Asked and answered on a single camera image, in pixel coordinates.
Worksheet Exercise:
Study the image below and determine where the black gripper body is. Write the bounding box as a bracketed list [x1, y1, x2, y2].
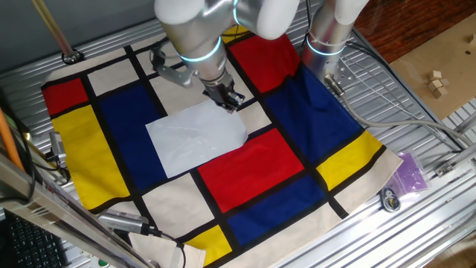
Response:
[202, 79, 239, 106]

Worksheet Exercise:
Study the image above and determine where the small silver camera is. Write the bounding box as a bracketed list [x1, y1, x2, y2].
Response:
[48, 130, 70, 168]

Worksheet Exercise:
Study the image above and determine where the black camera cable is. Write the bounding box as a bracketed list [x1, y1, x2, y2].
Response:
[147, 226, 187, 268]

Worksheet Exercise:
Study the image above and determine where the colour block patterned cloth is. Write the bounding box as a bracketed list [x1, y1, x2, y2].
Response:
[40, 24, 405, 268]

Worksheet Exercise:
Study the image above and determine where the aluminium frame beam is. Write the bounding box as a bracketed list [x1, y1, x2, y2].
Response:
[0, 152, 161, 268]

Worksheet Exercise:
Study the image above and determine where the black cable loop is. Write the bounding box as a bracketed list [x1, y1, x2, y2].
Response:
[0, 87, 37, 205]

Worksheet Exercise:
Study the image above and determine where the brown cardboard sheet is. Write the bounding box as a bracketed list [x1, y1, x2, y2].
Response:
[388, 13, 476, 121]

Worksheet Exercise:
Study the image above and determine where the black keyboard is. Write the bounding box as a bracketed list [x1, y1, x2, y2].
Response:
[3, 211, 70, 268]

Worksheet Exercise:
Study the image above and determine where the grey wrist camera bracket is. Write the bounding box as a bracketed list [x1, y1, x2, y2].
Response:
[149, 46, 195, 89]

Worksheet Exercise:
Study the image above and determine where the brass pole with black base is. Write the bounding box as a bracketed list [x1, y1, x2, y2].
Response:
[30, 0, 85, 66]

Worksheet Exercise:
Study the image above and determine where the small metal corner bracket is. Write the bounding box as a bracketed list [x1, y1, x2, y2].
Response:
[434, 162, 455, 178]

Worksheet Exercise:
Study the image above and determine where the white paper sheet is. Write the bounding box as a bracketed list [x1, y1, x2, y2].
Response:
[145, 98, 249, 179]

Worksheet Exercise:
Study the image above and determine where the grey box with green button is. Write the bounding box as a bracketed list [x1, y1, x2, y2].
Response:
[80, 252, 112, 268]

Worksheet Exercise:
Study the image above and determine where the orange pole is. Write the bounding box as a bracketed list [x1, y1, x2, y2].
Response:
[0, 107, 25, 173]

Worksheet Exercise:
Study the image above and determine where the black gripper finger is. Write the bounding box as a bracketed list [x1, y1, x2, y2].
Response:
[219, 98, 237, 115]
[228, 91, 247, 109]

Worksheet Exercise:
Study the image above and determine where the purple plastic bag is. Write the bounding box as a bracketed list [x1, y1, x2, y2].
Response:
[386, 150, 432, 198]

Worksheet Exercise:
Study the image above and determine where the ribbed silver camera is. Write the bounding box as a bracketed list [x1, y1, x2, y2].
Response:
[97, 208, 149, 236]

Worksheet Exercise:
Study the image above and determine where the thick grey cable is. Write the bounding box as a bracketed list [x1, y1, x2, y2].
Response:
[324, 74, 476, 147]

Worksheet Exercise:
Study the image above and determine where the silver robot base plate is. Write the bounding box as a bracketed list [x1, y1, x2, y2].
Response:
[327, 57, 358, 89]

